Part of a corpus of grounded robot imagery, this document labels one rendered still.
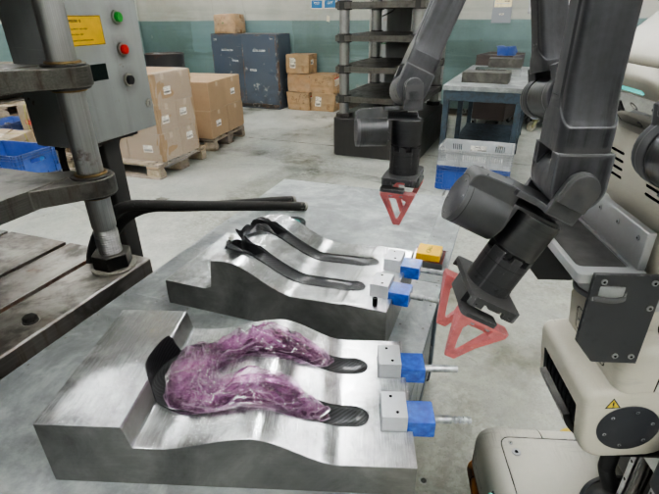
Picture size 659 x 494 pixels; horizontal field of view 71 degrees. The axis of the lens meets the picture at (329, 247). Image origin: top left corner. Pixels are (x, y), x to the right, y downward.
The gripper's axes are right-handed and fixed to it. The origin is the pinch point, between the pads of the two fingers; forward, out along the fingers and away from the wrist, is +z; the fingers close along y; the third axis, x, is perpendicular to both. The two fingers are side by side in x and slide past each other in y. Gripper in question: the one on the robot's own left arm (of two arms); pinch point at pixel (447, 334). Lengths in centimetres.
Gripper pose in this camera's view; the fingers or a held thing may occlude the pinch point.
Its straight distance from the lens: 64.9
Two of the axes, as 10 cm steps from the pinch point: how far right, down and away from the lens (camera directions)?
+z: -4.3, 8.0, 4.3
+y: -0.6, 4.5, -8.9
